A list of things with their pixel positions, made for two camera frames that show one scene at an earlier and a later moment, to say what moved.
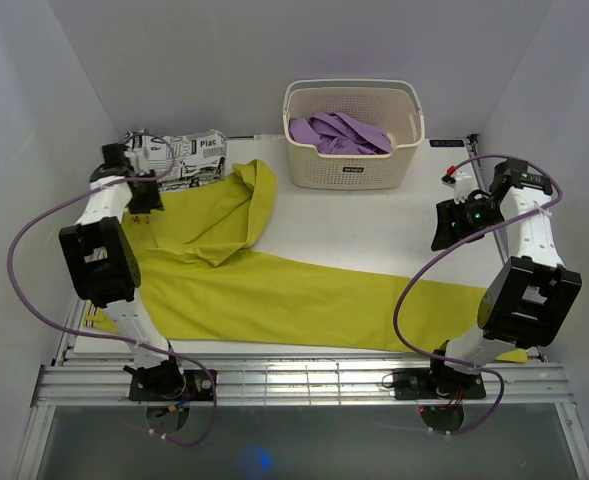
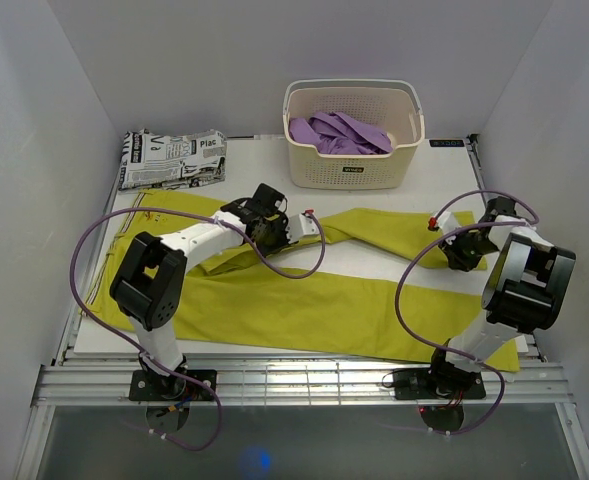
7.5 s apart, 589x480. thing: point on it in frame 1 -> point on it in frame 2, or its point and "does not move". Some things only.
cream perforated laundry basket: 392,106 does not move
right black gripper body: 475,216 -> 467,248
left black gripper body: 147,198 -> 273,237
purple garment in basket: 337,134 does not move
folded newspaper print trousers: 180,161 does not move
